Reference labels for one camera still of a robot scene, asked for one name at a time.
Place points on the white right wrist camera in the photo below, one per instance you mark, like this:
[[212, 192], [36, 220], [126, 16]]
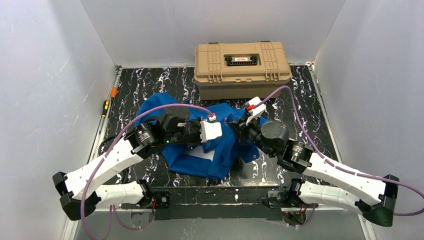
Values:
[[254, 110]]

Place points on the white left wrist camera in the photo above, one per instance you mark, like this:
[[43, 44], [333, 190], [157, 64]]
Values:
[[210, 131]]

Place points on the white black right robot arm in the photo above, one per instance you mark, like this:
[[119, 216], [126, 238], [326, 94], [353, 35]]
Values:
[[374, 199]]

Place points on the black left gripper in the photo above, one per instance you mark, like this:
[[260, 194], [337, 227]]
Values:
[[195, 133]]

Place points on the tan plastic toolbox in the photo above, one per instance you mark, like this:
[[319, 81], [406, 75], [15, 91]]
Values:
[[240, 70]]

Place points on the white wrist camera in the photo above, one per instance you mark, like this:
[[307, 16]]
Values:
[[210, 131], [254, 110]]

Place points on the yellow black handled screwdriver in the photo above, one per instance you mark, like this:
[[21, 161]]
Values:
[[105, 108]]

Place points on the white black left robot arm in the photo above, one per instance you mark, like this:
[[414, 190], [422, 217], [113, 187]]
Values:
[[83, 190]]

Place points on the blue zip jacket white lining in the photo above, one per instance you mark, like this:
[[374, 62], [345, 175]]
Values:
[[215, 158]]

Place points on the orange handled screwdriver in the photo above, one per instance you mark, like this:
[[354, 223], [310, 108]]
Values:
[[113, 93]]

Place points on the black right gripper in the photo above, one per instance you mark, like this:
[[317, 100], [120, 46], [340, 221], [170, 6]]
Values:
[[241, 125]]

